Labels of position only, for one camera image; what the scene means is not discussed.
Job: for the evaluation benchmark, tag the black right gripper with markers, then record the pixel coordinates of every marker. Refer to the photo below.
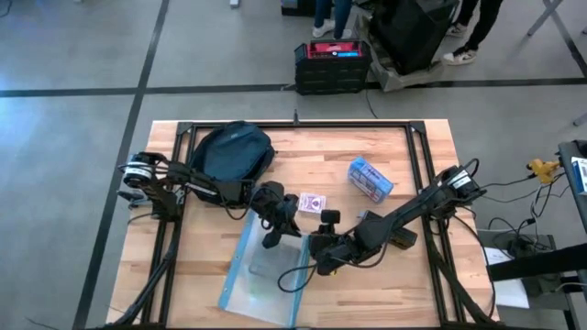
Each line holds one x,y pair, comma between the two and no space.
335,252

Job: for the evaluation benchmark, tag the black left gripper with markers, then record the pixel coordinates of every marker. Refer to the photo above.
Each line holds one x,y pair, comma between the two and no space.
277,204

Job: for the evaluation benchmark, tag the small white charger box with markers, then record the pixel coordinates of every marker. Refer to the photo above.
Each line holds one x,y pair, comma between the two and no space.
312,203

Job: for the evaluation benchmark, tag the clear blue-edged zip pouch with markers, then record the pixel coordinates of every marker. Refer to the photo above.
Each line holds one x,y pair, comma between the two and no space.
257,298

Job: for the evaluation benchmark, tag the black network switch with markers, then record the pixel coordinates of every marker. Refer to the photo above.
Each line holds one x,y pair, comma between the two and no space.
403,238

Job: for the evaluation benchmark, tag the blue printed package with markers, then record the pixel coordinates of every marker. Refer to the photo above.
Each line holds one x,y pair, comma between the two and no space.
369,179

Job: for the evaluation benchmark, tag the navy blue backpack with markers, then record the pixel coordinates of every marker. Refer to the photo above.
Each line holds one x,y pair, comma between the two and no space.
229,151

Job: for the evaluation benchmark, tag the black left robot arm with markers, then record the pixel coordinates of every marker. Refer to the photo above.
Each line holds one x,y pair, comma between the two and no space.
202,185

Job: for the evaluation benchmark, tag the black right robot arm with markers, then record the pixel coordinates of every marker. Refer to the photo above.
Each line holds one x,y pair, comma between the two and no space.
413,208

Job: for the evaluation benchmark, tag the red black power station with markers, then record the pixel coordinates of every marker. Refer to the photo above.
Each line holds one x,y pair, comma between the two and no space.
332,73

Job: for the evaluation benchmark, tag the grey cardboard tray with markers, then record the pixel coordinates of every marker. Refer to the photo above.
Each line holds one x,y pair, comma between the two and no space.
394,82

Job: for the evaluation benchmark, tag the white paper sheet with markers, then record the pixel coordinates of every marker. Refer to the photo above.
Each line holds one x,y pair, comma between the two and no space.
509,293

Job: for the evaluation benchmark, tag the black metal bar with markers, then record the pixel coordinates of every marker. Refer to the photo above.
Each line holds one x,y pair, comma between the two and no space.
541,263

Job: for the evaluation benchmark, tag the grey equipment box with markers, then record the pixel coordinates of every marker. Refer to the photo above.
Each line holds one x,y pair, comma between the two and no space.
543,240

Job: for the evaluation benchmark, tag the yellow connector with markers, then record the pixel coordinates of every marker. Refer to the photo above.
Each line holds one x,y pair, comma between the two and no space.
543,169

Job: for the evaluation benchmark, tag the large black case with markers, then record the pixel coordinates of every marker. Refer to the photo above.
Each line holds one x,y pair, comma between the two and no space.
413,32

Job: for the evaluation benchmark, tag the black box on floor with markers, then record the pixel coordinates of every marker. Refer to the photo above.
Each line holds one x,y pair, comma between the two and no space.
298,7

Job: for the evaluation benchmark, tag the person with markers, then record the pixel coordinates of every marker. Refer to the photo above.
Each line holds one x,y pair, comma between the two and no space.
481,23
341,14

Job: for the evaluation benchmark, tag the blue white box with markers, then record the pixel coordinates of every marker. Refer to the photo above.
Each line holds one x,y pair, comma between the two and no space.
580,176

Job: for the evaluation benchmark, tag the grey metal foot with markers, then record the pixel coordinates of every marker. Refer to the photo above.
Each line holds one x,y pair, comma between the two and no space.
581,120

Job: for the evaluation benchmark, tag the grey metal table leg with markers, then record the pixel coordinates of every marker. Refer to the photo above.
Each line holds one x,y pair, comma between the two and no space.
543,18

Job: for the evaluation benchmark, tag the black aluminium table frame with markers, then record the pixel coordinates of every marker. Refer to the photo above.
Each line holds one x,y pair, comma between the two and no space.
298,124

